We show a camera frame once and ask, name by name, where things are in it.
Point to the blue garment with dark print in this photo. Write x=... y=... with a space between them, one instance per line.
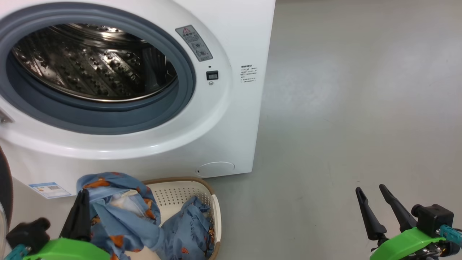
x=187 y=231

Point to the round black washing machine door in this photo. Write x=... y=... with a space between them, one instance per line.
x=5 y=180

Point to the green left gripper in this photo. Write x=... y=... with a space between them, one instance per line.
x=68 y=251

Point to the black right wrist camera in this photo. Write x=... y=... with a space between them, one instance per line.
x=433 y=218

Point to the black door latch socket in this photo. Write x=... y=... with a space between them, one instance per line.
x=212 y=75

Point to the white front-load washing machine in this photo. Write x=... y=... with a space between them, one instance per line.
x=234 y=36

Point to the cream perforated laundry basket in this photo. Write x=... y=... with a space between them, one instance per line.
x=180 y=191

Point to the steel washing machine drum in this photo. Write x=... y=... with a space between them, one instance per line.
x=90 y=65

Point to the grey warning sticker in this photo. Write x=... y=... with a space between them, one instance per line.
x=195 y=43

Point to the blue energy label sticker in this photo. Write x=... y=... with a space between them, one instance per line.
x=49 y=190

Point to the grey rubber door gasket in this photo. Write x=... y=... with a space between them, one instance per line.
x=108 y=119

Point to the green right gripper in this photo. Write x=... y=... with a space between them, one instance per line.
x=408 y=243

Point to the round white filter cover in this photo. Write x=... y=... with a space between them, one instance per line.
x=216 y=169

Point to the blue garment with orange prints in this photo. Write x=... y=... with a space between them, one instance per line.
x=122 y=224

